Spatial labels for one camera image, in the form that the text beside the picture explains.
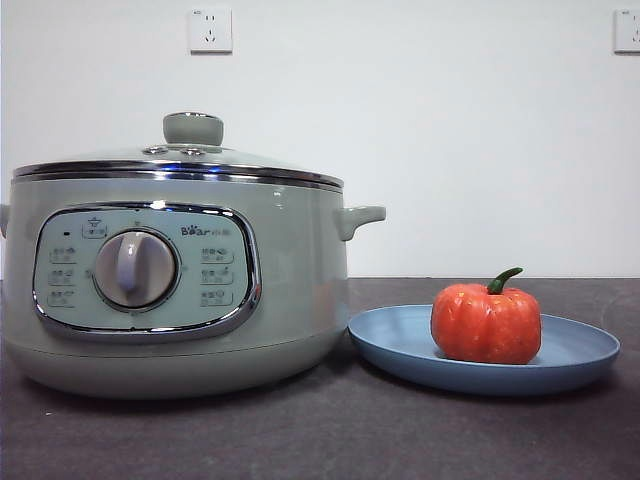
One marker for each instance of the blue plate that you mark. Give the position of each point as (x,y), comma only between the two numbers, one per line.
(570,360)

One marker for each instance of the orange pumpkin with green stem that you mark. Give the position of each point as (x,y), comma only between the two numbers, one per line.
(485,325)

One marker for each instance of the white wall socket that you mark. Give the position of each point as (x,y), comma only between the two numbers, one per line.
(210,30)
(627,32)

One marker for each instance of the glass lid with round knob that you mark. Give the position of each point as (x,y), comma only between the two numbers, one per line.
(192,130)

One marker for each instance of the pale green electric steamer pot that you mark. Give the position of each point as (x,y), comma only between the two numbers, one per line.
(290,280)

